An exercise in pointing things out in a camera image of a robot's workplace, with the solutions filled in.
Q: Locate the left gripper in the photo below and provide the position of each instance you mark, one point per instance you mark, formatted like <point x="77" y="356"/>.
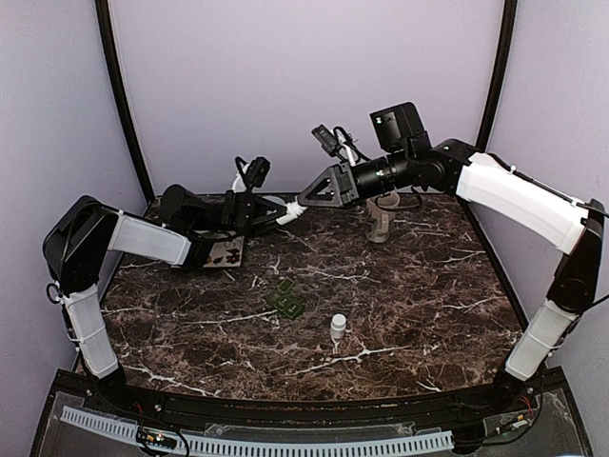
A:
<point x="242" y="210"/>

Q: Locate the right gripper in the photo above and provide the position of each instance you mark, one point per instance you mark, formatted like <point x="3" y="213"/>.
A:
<point x="343" y="184"/>

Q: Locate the white pill bottle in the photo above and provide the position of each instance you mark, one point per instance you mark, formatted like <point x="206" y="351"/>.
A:
<point x="293" y="210"/>
<point x="337" y="326"/>

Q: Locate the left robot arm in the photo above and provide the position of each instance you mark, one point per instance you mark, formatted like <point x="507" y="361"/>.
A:
<point x="188" y="229"/>

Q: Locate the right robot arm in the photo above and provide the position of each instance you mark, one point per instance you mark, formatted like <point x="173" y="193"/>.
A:
<point x="455" y="168"/>

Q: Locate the square floral ceramic plate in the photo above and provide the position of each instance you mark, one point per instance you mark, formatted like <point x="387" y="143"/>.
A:
<point x="227" y="254"/>

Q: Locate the cream coral-print mug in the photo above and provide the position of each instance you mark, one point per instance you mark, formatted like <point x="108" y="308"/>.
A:
<point x="381" y="211"/>

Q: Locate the small green circuit board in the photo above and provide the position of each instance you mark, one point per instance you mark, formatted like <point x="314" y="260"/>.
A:
<point x="154" y="439"/>

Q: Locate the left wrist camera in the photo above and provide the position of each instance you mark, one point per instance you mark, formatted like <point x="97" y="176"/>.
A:
<point x="250" y="175"/>

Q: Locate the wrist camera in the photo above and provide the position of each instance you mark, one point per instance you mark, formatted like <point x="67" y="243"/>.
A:
<point x="250" y="175"/>
<point x="333" y="146"/>

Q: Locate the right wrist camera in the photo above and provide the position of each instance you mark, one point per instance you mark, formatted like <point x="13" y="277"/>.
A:
<point x="333" y="146"/>

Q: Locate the black front table rail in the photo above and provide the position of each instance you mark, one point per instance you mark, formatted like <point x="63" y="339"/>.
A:
<point x="462" y="408"/>

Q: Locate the left black frame post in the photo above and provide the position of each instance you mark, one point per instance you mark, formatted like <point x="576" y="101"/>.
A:
<point x="120" y="96"/>

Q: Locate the black frame post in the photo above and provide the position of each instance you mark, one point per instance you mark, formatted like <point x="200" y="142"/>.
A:
<point x="120" y="96"/>
<point x="508" y="20"/>

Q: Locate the right black frame post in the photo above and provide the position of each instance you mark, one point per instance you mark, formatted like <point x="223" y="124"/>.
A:
<point x="508" y="20"/>

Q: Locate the white slotted cable duct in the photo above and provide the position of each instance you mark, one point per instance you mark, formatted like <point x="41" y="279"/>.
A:
<point x="248" y="441"/>

